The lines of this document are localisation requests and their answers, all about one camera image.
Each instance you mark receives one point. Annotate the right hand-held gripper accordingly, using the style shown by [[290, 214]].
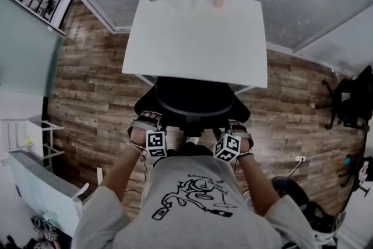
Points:
[[228, 147]]

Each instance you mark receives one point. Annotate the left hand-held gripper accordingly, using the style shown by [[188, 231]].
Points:
[[156, 143]]

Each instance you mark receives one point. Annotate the black armrest swivel chair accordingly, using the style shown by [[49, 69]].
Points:
[[192, 96]]

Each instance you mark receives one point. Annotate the person's left forearm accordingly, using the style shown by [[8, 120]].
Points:
[[122, 175]]

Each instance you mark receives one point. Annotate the person's right forearm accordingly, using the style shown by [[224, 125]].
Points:
[[259, 183]]

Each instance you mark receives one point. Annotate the black high-back office chair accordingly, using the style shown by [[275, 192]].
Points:
[[352, 102]]

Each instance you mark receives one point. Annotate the person's left hand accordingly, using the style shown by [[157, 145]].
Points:
[[138, 137]]

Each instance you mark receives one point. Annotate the person's right hand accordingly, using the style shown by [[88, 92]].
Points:
[[237, 126]]

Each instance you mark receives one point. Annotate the person's black trousers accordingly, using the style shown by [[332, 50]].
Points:
[[189, 151]]

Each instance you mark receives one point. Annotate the white shoe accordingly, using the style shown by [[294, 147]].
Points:
[[192, 140]]

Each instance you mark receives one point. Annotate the white power strip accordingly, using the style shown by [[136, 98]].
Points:
[[300, 159]]

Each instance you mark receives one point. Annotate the person in white shirt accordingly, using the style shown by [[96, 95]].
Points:
[[198, 227]]

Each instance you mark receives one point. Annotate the white desk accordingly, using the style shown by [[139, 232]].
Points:
[[198, 43]]

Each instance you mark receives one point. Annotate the pale cloth covered table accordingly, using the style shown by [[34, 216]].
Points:
[[43, 186]]

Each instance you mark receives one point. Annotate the black and white garment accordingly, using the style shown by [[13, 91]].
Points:
[[323, 221]]

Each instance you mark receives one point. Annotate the small teal object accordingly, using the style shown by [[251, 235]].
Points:
[[348, 161]]

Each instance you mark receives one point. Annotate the white metal rack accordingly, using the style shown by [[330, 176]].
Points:
[[35, 128]]

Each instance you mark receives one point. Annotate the yellow green ball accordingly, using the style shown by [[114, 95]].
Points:
[[28, 141]]

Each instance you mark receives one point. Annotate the clear plastic cup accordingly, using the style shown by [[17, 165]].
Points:
[[51, 216]]

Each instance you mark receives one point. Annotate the black stand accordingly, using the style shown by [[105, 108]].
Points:
[[354, 178]]

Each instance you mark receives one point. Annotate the black white printed cloth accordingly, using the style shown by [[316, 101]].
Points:
[[365, 169]]

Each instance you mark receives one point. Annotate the frosted glass door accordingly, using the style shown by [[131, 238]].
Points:
[[26, 61]]

